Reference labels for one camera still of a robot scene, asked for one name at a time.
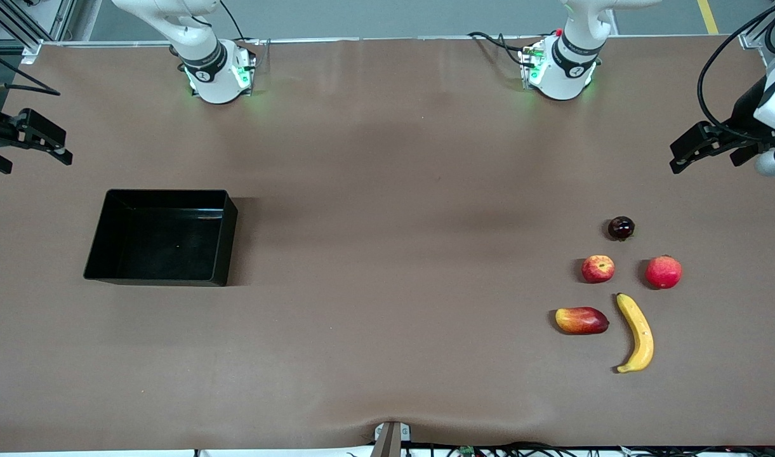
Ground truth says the black plastic box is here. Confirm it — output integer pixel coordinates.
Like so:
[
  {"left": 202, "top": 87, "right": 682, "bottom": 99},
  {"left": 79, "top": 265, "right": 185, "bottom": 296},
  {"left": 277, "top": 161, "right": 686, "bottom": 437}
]
[{"left": 84, "top": 189, "right": 239, "bottom": 288}]

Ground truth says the small red yellow apple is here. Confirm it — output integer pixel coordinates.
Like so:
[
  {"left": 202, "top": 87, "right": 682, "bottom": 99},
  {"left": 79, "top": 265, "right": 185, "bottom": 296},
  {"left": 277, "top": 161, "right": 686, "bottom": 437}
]
[{"left": 581, "top": 255, "right": 616, "bottom": 284}]

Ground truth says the yellow banana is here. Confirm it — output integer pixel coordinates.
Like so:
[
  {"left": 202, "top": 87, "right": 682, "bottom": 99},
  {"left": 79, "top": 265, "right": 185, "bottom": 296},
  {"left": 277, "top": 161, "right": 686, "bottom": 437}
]
[{"left": 616, "top": 293, "right": 654, "bottom": 374}]

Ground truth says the red yellow mango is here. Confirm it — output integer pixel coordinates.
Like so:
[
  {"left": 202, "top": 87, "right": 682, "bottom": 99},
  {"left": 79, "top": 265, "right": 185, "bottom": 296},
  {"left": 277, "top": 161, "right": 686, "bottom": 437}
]
[{"left": 555, "top": 307, "right": 610, "bottom": 336}]

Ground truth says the table cover sheet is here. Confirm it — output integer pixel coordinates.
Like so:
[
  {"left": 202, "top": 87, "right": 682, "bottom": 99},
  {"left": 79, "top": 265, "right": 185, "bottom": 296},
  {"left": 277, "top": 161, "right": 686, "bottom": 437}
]
[{"left": 0, "top": 35, "right": 775, "bottom": 453}]

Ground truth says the metal table edge clamp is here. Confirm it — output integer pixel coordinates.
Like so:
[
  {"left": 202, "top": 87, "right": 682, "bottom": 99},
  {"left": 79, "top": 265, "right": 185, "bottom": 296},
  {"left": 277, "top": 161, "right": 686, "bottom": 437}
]
[{"left": 373, "top": 421, "right": 412, "bottom": 457}]

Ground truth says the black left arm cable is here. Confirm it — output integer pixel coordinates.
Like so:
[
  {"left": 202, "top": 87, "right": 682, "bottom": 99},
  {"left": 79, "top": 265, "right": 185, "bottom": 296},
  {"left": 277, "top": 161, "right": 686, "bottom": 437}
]
[{"left": 697, "top": 0, "right": 775, "bottom": 137}]

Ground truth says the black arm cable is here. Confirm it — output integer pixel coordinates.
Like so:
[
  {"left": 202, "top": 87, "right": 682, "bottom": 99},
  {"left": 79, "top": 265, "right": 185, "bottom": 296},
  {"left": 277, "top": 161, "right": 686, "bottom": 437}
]
[
  {"left": 0, "top": 44, "right": 62, "bottom": 97},
  {"left": 697, "top": 0, "right": 775, "bottom": 137}
]

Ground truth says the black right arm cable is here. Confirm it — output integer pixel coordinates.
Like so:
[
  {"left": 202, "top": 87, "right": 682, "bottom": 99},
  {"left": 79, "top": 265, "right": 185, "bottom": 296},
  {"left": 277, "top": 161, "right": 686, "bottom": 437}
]
[{"left": 0, "top": 44, "right": 62, "bottom": 97}]

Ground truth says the aluminium frame profile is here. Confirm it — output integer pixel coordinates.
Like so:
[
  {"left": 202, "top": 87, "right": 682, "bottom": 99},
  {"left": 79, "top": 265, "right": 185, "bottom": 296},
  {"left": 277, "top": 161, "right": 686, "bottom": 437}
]
[
  {"left": 0, "top": 0, "right": 77, "bottom": 64},
  {"left": 739, "top": 22, "right": 775, "bottom": 70}
]

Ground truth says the black right base cable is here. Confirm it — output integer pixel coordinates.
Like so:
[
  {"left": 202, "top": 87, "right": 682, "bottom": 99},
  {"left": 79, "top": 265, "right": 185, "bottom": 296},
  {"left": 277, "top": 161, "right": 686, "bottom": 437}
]
[{"left": 219, "top": 0, "right": 261, "bottom": 45}]

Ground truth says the black base cable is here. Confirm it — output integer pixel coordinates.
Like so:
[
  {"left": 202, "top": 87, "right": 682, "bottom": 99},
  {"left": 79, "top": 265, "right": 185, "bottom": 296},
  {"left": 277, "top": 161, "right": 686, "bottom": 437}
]
[
  {"left": 219, "top": 0, "right": 261, "bottom": 45},
  {"left": 467, "top": 30, "right": 531, "bottom": 67}
]

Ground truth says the black left base cable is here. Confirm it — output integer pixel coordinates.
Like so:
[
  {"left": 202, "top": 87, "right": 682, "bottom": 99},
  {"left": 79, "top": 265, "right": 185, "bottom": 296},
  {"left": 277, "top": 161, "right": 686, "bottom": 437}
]
[{"left": 467, "top": 30, "right": 531, "bottom": 67}]

